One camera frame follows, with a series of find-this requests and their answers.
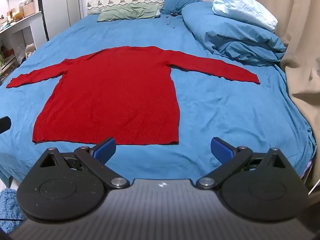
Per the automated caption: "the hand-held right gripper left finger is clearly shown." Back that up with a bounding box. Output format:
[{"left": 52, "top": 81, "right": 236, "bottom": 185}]
[{"left": 35, "top": 137, "right": 130, "bottom": 190}]

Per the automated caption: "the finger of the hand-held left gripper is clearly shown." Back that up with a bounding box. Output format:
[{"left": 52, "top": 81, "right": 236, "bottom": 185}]
[{"left": 0, "top": 116, "right": 12, "bottom": 133}]

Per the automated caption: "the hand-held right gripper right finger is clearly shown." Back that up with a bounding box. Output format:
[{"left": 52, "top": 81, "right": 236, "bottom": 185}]
[{"left": 196, "top": 137, "right": 292, "bottom": 190}]

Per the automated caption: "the red knit sweater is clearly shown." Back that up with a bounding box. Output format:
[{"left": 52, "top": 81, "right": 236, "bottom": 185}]
[{"left": 6, "top": 45, "right": 261, "bottom": 146}]

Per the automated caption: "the bed with blue sheet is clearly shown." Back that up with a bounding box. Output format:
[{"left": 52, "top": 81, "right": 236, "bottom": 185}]
[{"left": 0, "top": 12, "right": 317, "bottom": 189}]

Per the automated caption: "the white bag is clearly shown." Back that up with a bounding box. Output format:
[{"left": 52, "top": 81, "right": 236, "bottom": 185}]
[{"left": 24, "top": 43, "right": 36, "bottom": 58}]

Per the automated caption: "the blue fluffy rug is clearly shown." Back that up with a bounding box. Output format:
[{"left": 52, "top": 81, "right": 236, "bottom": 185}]
[{"left": 0, "top": 189, "right": 26, "bottom": 233}]

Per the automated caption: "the white desk with clutter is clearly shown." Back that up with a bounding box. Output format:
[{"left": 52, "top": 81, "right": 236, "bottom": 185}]
[{"left": 0, "top": 10, "right": 43, "bottom": 83}]

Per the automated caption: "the wicker basket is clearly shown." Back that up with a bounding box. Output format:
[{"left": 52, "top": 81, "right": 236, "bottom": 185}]
[{"left": 22, "top": 1, "right": 36, "bottom": 17}]

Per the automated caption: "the blue duvet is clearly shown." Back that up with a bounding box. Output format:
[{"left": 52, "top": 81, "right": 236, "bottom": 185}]
[{"left": 181, "top": 1, "right": 288, "bottom": 67}]

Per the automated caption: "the grey white wardrobe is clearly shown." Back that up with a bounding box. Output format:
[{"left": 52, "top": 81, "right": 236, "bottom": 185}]
[{"left": 40, "top": 0, "right": 88, "bottom": 41}]

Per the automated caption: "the green pillow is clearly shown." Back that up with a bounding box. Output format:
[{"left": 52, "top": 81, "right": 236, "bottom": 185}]
[{"left": 97, "top": 4, "right": 161, "bottom": 22}]

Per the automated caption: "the light blue blanket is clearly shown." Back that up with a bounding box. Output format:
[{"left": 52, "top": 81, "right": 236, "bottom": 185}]
[{"left": 212, "top": 0, "right": 279, "bottom": 32}]

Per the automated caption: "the dark blue pillow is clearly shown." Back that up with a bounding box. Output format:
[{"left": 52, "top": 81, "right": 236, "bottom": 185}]
[{"left": 160, "top": 0, "right": 204, "bottom": 15}]

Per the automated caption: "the beige curtain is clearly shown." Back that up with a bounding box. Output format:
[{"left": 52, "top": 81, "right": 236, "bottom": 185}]
[{"left": 229, "top": 0, "right": 320, "bottom": 190}]

